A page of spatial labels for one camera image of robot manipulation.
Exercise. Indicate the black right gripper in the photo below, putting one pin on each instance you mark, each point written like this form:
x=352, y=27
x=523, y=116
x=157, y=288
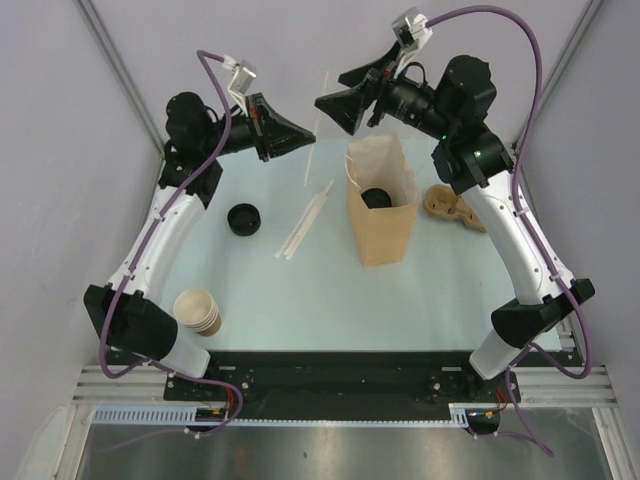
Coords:
x=372, y=83

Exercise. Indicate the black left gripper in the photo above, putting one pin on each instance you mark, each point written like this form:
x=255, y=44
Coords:
x=270, y=132

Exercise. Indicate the black plastic cup lid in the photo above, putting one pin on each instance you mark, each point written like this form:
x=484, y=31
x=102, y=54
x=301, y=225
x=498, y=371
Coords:
x=376, y=198

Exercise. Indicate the brown paper takeout bag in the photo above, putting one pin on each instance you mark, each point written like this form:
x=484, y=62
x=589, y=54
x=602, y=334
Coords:
x=382, y=235

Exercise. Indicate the stack of brown paper cups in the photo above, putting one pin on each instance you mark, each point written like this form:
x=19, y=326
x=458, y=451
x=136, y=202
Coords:
x=197, y=310

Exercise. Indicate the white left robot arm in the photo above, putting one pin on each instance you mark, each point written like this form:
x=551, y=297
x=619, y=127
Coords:
x=125, y=312

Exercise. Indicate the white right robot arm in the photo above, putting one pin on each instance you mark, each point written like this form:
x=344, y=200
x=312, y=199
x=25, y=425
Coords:
x=474, y=162

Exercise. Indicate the stack of black cup lids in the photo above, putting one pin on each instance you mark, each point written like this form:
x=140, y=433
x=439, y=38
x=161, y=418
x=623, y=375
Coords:
x=244, y=219

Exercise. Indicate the brown cardboard cup carrier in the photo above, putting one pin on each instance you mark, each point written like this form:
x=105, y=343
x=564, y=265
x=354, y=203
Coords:
x=441, y=202

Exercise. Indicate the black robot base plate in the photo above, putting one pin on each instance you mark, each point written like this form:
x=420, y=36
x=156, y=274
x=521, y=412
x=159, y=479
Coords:
x=343, y=386

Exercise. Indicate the left white cable duct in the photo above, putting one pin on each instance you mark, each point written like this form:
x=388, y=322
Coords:
x=159, y=415

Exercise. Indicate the white cable duct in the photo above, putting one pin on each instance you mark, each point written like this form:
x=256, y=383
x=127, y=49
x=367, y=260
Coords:
x=159, y=415
x=473, y=414

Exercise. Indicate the right white cable duct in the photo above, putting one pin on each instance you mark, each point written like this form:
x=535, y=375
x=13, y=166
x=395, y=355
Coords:
x=473, y=414

